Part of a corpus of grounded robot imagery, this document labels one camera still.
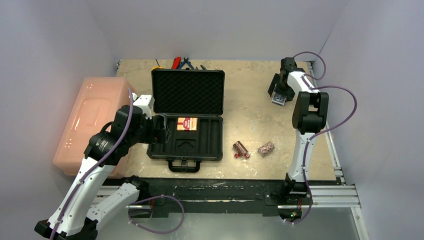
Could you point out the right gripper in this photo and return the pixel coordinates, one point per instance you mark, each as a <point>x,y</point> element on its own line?
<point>274,89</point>

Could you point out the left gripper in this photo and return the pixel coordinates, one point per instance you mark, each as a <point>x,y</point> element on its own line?
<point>159,134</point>

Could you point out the blue playing card deck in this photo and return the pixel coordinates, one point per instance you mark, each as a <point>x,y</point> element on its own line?
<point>278,99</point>

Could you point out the red Texas Hold'em card deck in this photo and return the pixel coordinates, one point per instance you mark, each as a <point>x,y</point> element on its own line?
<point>187,124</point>

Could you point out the black poker carrying case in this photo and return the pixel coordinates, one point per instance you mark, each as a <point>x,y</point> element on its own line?
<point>182,93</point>

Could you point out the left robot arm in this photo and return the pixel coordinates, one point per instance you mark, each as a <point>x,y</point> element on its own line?
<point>76,218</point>

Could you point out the orange plastic storage bin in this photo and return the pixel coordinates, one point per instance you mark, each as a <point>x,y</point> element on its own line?
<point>96,104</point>

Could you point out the blue handled cutters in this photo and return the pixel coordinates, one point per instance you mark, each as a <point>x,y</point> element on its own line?
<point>186,61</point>

